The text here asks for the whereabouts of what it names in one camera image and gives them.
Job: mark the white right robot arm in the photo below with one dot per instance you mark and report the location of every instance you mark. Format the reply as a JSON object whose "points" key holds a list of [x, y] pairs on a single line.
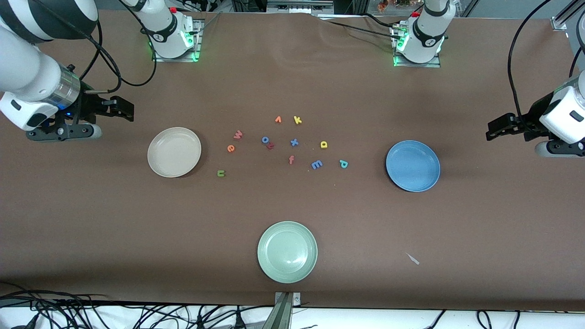
{"points": [[27, 77]]}

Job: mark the beige round plate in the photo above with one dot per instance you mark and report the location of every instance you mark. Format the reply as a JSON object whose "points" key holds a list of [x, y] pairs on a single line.
{"points": [[174, 152]]}

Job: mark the metal camera stand bracket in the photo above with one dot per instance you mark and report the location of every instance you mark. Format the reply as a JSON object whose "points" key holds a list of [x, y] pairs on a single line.
{"points": [[285, 310]]}

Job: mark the grey power strip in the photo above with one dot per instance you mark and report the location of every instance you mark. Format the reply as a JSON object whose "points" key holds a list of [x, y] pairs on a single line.
{"points": [[299, 6]]}

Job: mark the blue foam letter m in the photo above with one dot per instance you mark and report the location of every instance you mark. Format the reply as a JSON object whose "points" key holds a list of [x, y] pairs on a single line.
{"points": [[316, 163]]}

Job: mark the white paper scrap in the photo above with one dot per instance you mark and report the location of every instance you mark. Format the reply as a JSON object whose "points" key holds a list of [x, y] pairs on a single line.
{"points": [[412, 258]]}

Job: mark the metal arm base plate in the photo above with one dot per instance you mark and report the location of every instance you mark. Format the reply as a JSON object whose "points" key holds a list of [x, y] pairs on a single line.
{"points": [[425, 65], [173, 59]]}

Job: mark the teal foam letter p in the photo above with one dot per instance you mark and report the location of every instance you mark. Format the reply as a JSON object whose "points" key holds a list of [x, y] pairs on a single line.
{"points": [[343, 162]]}

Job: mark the aluminium frame profile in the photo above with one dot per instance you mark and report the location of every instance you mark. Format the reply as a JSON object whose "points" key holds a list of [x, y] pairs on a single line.
{"points": [[562, 20]]}

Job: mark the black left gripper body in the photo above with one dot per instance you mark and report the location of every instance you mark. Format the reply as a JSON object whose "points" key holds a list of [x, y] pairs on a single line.
{"points": [[525, 121]]}

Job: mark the brown table cover sheet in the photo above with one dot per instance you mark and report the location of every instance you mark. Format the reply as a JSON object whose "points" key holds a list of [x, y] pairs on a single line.
{"points": [[91, 228]]}

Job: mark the pale green round plate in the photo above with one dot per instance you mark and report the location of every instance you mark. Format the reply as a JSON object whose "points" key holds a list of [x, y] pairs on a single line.
{"points": [[287, 252]]}

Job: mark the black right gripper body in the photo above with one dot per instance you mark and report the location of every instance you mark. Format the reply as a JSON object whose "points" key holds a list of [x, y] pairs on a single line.
{"points": [[93, 105]]}

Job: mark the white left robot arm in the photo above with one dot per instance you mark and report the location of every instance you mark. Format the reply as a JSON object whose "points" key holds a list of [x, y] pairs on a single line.
{"points": [[566, 114]]}

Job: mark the blue round plate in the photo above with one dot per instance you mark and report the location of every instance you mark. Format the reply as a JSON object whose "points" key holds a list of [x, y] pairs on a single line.
{"points": [[412, 166]]}

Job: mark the pink foam letter w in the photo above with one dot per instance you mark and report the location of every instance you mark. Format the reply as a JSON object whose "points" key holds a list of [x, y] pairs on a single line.
{"points": [[237, 135]]}

